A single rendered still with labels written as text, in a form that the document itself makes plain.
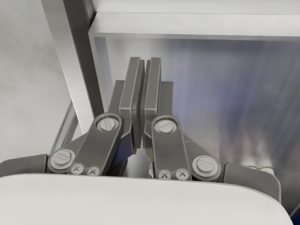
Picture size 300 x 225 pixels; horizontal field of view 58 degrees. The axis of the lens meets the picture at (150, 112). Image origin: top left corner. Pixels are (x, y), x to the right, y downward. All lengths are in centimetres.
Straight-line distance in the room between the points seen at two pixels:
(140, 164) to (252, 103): 19
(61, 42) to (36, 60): 124
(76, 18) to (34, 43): 122
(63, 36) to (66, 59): 3
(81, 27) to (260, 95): 19
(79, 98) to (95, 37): 11
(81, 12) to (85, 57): 4
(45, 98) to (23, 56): 29
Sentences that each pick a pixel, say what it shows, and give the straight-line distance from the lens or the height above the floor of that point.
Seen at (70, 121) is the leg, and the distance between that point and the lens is 90.
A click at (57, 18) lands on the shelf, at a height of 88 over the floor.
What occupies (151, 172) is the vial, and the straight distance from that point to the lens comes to 39.
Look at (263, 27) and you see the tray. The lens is 24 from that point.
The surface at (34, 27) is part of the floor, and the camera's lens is 141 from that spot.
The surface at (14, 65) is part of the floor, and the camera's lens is 161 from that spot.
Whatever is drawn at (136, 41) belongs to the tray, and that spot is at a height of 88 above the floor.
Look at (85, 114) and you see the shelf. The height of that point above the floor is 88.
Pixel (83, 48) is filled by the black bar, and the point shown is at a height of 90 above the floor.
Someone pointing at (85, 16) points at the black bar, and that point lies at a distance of 24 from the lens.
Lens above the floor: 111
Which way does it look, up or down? 44 degrees down
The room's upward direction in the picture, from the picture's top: 174 degrees counter-clockwise
